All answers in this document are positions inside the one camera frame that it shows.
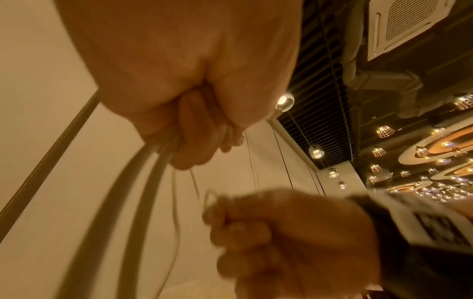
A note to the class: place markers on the person's left hand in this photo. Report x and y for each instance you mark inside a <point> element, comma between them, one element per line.
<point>184,58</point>

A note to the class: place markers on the person's right hand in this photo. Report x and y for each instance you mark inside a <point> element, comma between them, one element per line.
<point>303,245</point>

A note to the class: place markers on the round glass pendant lamp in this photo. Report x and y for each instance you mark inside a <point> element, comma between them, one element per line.
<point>285,101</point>
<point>316,152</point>
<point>342,185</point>
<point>333,173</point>

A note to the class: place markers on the black right wristband with markers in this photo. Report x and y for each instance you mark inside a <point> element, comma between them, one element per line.
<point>425,262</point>

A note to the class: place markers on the white ceiling air conditioner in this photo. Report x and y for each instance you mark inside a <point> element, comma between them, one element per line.
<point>410,26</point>

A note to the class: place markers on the metal wall strip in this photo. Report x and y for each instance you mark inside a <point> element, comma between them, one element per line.
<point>48,163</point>

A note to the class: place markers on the grey ceiling duct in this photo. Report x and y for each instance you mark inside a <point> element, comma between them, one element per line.
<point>384,81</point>

